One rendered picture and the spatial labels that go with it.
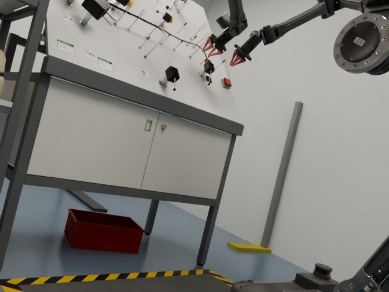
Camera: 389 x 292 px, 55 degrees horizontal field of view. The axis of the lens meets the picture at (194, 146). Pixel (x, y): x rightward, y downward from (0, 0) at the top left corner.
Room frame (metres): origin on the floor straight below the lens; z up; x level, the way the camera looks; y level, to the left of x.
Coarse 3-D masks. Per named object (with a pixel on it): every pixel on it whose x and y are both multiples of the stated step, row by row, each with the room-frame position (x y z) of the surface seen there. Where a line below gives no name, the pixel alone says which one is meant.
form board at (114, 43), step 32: (64, 0) 1.65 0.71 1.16; (64, 32) 1.54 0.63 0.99; (96, 32) 1.69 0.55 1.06; (128, 32) 1.86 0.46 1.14; (160, 32) 2.09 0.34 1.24; (192, 32) 2.36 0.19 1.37; (96, 64) 1.58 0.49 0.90; (128, 64) 1.73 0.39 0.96; (160, 64) 1.92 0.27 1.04; (192, 64) 2.15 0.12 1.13; (192, 96) 1.98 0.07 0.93; (224, 96) 2.23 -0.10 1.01
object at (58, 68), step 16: (48, 64) 1.42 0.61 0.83; (64, 64) 1.46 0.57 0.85; (80, 80) 1.51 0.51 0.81; (96, 80) 1.55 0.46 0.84; (112, 80) 1.60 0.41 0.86; (128, 96) 1.66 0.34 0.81; (144, 96) 1.72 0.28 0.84; (160, 96) 1.78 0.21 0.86; (176, 112) 1.86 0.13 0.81; (192, 112) 1.93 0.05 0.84; (224, 128) 2.10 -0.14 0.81; (240, 128) 2.19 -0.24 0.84
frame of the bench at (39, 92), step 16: (32, 80) 1.50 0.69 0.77; (48, 80) 1.47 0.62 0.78; (32, 96) 1.46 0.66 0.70; (32, 112) 1.45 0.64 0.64; (32, 128) 1.46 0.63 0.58; (32, 144) 1.47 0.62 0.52; (16, 160) 1.46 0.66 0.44; (16, 176) 1.45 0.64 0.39; (32, 176) 1.49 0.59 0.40; (224, 176) 2.22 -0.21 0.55; (16, 192) 1.46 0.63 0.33; (96, 192) 1.69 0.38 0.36; (112, 192) 1.74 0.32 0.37; (128, 192) 1.80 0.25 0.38; (144, 192) 1.86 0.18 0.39; (160, 192) 1.93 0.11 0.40; (16, 208) 1.47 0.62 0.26; (0, 224) 1.46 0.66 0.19; (208, 224) 2.22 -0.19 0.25; (0, 240) 1.45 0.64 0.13; (208, 240) 2.22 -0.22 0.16; (0, 256) 1.46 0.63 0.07
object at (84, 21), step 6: (90, 0) 1.55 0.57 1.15; (96, 0) 1.56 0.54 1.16; (102, 0) 1.59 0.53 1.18; (84, 6) 1.58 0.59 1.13; (90, 6) 1.57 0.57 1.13; (96, 6) 1.56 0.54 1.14; (102, 6) 1.56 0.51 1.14; (108, 6) 1.59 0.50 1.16; (90, 12) 1.59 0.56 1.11; (96, 12) 1.58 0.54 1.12; (102, 12) 1.57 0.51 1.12; (84, 18) 1.63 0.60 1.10; (90, 18) 1.65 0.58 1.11; (96, 18) 1.59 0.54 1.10; (84, 24) 1.65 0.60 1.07
